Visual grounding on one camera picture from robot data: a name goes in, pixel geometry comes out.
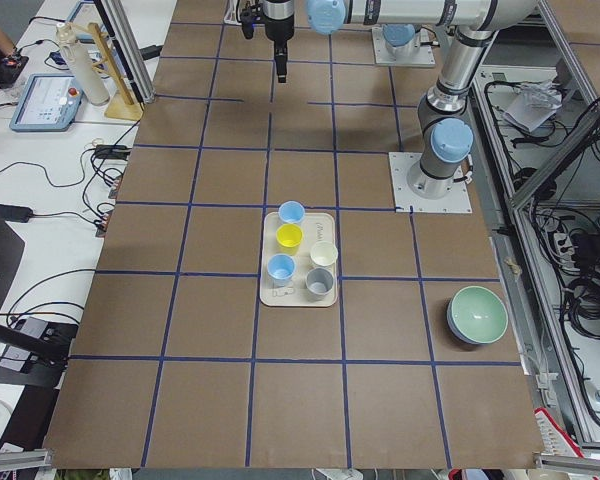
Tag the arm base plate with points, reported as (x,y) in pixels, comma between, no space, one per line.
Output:
(403,45)
(415,192)

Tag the black power adapter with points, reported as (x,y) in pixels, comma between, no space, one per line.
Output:
(14,213)

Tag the light blue plastic cup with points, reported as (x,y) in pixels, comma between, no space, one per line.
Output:
(291,212)

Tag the aluminium frame post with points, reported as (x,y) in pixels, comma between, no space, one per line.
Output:
(117,25)

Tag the green stacked bowls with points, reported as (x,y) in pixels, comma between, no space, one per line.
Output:
(477,316)

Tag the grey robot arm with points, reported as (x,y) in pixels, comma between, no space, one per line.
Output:
(448,139)

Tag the cream rabbit serving tray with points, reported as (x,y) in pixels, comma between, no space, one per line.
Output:
(316,227)

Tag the beige thermos bottle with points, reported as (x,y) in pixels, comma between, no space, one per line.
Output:
(80,64)

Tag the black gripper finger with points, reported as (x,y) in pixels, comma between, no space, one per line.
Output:
(281,59)

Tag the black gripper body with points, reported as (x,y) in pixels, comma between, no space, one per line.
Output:
(278,22)

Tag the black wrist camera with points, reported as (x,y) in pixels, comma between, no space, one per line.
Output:
(248,16)

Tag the cream white plastic cup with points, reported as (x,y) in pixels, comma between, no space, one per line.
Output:
(323,254)

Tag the yellow plastic cup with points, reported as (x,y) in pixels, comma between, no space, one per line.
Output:
(289,238)

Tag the grey plastic cup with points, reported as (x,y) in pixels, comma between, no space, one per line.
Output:
(319,283)

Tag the wooden mug tree stand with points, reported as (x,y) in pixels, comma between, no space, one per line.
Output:
(121,105)

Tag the blue teach pendant tablet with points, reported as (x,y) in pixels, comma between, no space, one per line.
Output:
(49,103)

